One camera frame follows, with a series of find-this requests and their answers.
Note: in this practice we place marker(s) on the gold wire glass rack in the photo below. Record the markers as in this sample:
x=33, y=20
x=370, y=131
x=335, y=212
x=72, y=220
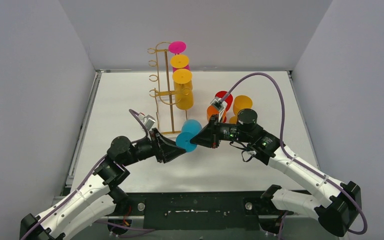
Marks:
x=164, y=92

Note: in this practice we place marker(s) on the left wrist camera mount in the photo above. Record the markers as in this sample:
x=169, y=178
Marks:
x=147, y=120

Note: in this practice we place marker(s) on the red wine glass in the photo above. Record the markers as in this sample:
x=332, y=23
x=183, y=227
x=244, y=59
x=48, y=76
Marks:
x=228, y=100

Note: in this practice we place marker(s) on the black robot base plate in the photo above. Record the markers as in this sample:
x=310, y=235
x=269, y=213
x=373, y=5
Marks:
x=197, y=211

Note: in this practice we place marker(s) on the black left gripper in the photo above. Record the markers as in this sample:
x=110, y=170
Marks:
x=157, y=146

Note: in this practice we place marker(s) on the aluminium table edge rail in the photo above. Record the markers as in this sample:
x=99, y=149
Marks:
x=202, y=170

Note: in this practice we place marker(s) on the yellow wine glass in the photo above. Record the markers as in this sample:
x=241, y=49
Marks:
x=240, y=102
x=184, y=97
x=179, y=61

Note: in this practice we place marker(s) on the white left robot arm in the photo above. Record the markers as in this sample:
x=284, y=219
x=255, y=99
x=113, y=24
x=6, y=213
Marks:
x=99, y=193

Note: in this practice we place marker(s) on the magenta wine glass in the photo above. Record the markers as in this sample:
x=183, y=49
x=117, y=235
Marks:
x=178, y=47

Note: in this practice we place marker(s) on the orange wine glass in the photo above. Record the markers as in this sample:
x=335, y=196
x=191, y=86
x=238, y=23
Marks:
x=213, y=111

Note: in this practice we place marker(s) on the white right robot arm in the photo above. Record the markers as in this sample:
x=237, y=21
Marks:
x=333, y=203

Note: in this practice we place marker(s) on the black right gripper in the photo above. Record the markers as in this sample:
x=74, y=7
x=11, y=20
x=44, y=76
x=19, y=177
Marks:
x=210, y=136

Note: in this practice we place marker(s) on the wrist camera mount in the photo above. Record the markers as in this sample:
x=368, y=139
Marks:
x=147, y=120
x=220, y=108

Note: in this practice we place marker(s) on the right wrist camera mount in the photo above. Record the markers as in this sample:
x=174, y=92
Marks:
x=220, y=108

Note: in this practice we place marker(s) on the blue wine glass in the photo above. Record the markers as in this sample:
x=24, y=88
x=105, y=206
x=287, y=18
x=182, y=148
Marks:
x=190, y=129

